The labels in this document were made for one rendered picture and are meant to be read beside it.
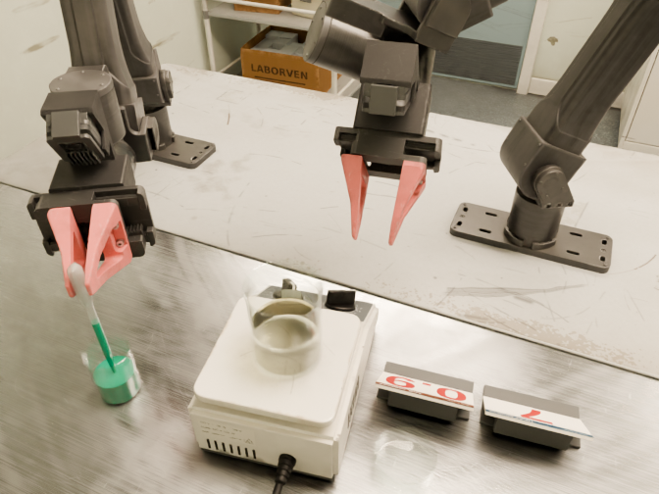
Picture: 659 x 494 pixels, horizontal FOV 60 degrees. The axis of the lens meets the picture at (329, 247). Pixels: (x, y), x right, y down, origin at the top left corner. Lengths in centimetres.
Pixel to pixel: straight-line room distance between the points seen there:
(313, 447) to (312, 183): 47
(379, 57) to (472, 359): 32
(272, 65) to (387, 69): 228
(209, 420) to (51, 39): 183
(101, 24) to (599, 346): 63
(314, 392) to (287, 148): 55
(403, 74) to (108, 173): 29
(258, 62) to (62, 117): 228
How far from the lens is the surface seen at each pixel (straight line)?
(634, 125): 289
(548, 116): 69
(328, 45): 56
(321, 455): 49
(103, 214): 54
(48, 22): 219
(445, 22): 56
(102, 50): 68
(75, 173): 59
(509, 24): 336
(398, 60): 49
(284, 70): 274
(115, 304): 71
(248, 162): 92
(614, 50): 67
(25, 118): 216
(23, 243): 85
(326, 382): 48
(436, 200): 84
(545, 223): 75
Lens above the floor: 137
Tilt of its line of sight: 40 degrees down
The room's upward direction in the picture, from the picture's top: straight up
